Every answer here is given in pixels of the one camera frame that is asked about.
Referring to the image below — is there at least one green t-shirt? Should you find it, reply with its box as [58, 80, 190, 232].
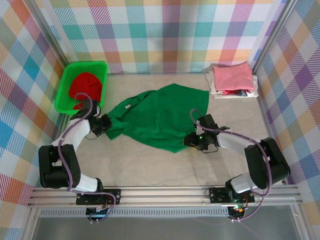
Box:
[104, 83, 210, 155]

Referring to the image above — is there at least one green plastic basket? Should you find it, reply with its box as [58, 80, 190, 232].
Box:
[54, 60, 110, 117]

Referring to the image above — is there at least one red and blue patterned t-shirt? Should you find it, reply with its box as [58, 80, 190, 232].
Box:
[216, 88, 252, 98]

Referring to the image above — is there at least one pink folded t-shirt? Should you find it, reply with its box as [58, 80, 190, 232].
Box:
[212, 61, 254, 91]

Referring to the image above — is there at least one grey metal panel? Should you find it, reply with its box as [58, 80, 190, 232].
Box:
[31, 216, 302, 240]

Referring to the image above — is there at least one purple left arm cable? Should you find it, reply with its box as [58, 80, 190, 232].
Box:
[57, 92, 118, 225]

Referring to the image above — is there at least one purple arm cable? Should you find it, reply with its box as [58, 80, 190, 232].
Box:
[57, 92, 118, 225]
[190, 108, 273, 223]

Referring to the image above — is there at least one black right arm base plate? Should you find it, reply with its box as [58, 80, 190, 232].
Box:
[208, 187, 256, 204]

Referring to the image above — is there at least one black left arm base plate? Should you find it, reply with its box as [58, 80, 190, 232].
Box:
[75, 188, 122, 206]

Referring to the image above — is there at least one aluminium mounting rail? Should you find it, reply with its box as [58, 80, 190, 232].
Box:
[27, 186, 305, 208]

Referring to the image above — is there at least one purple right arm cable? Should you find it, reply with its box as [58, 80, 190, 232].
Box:
[190, 108, 273, 223]

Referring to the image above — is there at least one slotted grey cable duct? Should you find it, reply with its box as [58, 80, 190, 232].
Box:
[39, 209, 231, 218]

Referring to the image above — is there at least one aluminium frame post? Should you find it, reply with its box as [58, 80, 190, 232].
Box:
[251, 0, 298, 73]
[26, 0, 71, 68]

